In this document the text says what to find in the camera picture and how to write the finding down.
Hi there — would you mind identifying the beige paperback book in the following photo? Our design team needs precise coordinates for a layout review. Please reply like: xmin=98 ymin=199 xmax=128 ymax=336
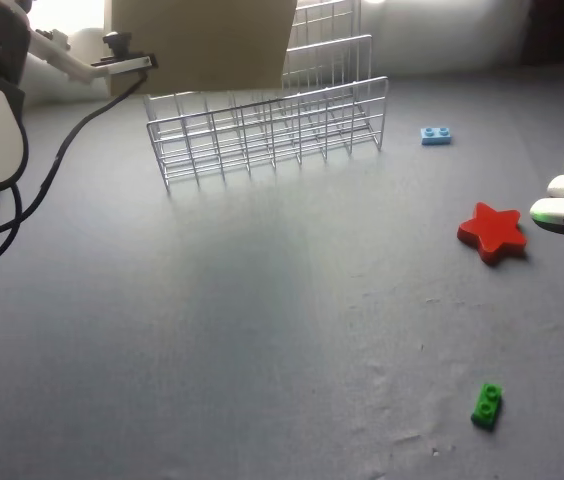
xmin=104 ymin=0 xmax=297 ymax=96

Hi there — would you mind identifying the red star block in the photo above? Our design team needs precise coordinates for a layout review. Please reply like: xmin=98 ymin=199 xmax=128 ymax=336
xmin=456 ymin=201 xmax=528 ymax=267

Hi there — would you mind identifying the blue toy brick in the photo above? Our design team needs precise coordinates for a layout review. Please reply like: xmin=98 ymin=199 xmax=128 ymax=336
xmin=420 ymin=125 xmax=453 ymax=147

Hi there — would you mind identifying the green toy brick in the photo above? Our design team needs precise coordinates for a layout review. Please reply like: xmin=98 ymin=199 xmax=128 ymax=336
xmin=470 ymin=382 xmax=506 ymax=432

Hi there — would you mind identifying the grey table cloth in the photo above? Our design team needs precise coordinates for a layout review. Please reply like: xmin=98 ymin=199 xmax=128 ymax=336
xmin=0 ymin=69 xmax=564 ymax=480

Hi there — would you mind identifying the wire file rack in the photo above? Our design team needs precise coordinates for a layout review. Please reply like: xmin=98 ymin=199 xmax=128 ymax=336
xmin=144 ymin=0 xmax=390 ymax=194

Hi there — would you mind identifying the left white wrist camera bracket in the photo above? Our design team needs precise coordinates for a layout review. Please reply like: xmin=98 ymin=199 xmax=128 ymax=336
xmin=26 ymin=28 xmax=159 ymax=84

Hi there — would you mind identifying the black camera cable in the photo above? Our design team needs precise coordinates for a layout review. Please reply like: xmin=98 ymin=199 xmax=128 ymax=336
xmin=0 ymin=74 xmax=149 ymax=275

